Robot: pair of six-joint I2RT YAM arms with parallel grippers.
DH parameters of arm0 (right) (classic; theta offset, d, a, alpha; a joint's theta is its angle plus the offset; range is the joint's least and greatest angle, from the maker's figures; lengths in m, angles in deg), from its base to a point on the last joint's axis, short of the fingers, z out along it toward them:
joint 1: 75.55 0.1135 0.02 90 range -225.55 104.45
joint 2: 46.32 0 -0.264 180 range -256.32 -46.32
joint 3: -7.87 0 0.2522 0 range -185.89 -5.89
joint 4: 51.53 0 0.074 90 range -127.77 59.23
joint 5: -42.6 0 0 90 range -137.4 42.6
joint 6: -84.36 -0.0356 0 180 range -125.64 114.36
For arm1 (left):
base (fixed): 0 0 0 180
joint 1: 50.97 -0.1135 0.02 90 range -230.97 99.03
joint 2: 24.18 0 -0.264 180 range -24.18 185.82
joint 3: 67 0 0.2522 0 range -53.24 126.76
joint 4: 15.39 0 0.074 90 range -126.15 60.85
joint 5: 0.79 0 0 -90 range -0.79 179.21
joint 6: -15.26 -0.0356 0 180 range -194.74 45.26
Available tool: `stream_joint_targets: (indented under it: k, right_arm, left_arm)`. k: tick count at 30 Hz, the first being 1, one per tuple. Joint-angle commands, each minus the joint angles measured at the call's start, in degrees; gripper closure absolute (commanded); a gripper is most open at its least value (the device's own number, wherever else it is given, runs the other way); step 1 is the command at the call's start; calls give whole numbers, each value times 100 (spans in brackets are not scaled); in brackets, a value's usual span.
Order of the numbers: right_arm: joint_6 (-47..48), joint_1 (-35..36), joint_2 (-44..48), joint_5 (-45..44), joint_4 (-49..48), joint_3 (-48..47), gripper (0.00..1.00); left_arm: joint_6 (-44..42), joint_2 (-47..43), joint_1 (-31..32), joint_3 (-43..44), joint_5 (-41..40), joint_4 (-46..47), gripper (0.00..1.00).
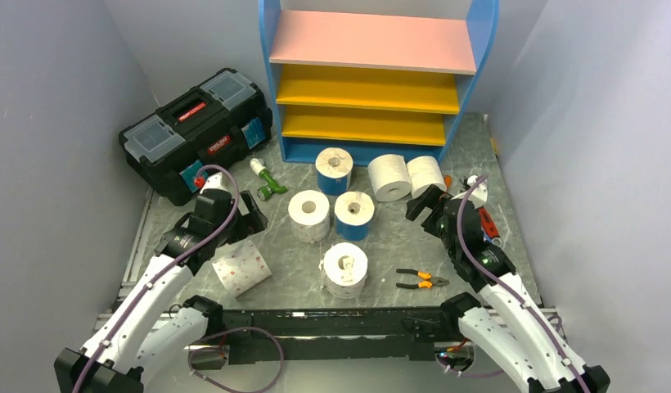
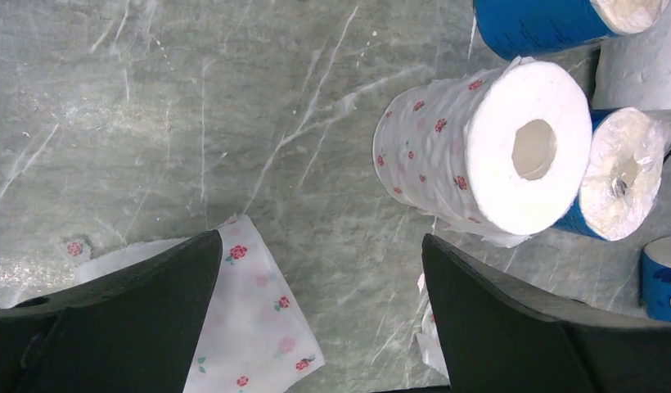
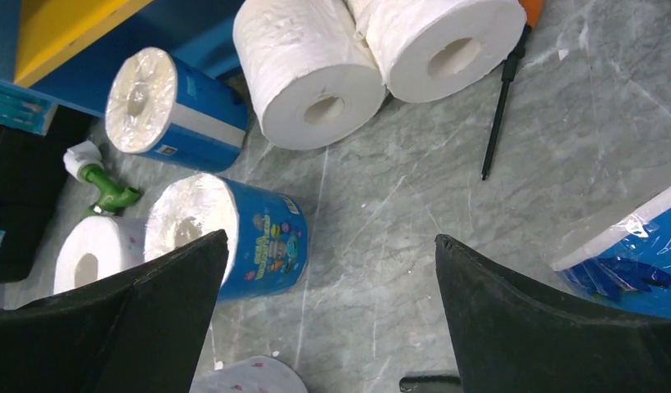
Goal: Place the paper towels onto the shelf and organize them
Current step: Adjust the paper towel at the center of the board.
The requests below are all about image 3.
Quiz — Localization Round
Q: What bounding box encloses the green pipe valve fitting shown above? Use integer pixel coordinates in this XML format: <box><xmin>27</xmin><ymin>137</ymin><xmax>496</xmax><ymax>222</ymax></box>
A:
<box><xmin>63</xmin><ymin>140</ymin><xmax>142</xmax><ymax>216</ymax></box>

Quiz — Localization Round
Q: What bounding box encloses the blue cartoon wrapped roll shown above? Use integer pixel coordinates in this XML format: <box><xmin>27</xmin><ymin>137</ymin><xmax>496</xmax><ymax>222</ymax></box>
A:
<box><xmin>144</xmin><ymin>173</ymin><xmax>308</xmax><ymax>302</ymax></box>

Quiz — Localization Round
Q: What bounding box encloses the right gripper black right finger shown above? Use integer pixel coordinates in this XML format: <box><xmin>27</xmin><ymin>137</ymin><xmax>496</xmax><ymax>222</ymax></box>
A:
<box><xmin>435</xmin><ymin>234</ymin><xmax>671</xmax><ymax>392</ymax></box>

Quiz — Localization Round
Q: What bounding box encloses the plain white roll, left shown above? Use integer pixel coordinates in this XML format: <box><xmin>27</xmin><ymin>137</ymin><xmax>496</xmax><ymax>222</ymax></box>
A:
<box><xmin>233</xmin><ymin>0</ymin><xmax>387</xmax><ymax>151</ymax></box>

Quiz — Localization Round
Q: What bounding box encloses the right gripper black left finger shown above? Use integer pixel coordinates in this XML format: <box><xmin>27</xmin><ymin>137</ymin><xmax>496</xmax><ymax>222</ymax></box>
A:
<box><xmin>0</xmin><ymin>230</ymin><xmax>229</xmax><ymax>392</ymax></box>

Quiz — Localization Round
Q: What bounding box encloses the blue wrapped roll, rear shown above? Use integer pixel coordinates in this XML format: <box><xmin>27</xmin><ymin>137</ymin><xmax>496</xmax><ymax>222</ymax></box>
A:
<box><xmin>104</xmin><ymin>47</ymin><xmax>248</xmax><ymax>173</ymax></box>

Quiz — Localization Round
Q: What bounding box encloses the blue wrapped roll, right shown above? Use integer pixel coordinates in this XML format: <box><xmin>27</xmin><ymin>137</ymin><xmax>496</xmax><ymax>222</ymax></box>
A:
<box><xmin>550</xmin><ymin>186</ymin><xmax>671</xmax><ymax>318</ymax></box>

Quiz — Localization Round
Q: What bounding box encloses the blue shelf unit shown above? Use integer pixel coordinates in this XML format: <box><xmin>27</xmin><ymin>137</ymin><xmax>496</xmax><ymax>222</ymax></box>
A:
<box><xmin>0</xmin><ymin>1</ymin><xmax>242</xmax><ymax>117</ymax></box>

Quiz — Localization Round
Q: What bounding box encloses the plain white roll, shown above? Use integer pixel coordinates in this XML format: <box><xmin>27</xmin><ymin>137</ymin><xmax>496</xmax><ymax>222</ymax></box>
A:
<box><xmin>347</xmin><ymin>0</ymin><xmax>526</xmax><ymax>103</ymax></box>
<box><xmin>233</xmin><ymin>0</ymin><xmax>387</xmax><ymax>151</ymax></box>

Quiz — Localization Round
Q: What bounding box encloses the white floral roll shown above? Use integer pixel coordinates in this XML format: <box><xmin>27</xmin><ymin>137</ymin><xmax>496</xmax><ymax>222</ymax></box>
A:
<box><xmin>189</xmin><ymin>355</ymin><xmax>308</xmax><ymax>393</ymax></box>

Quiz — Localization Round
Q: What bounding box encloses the orange handled screwdriver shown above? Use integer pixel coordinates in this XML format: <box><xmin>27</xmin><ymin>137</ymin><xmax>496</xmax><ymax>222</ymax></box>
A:
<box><xmin>480</xmin><ymin>0</ymin><xmax>545</xmax><ymax>181</ymax></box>

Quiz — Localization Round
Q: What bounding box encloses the plain white roll, right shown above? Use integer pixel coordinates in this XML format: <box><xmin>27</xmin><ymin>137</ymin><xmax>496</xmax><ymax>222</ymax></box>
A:
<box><xmin>347</xmin><ymin>0</ymin><xmax>526</xmax><ymax>103</ymax></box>

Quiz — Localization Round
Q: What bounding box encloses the white dotted roll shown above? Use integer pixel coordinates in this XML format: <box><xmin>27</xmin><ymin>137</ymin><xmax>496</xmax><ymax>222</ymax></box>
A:
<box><xmin>52</xmin><ymin>216</ymin><xmax>146</xmax><ymax>294</ymax></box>

